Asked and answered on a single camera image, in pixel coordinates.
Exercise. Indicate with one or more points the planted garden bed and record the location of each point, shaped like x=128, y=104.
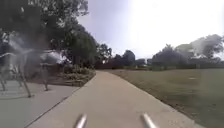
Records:
x=71, y=76

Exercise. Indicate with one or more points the metal frame structure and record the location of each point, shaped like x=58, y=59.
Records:
x=20, y=73

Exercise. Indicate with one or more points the grey concrete path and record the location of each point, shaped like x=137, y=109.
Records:
x=106, y=96

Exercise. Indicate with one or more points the row of distant trees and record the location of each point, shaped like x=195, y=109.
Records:
x=173, y=56

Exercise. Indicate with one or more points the robot's own part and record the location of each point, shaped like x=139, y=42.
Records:
x=80, y=121
x=148, y=121

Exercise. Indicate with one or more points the grass field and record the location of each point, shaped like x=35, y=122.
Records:
x=186, y=90

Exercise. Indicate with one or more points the grey paved area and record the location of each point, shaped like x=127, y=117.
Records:
x=23, y=103

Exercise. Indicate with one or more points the group of trees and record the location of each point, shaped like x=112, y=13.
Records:
x=50, y=30

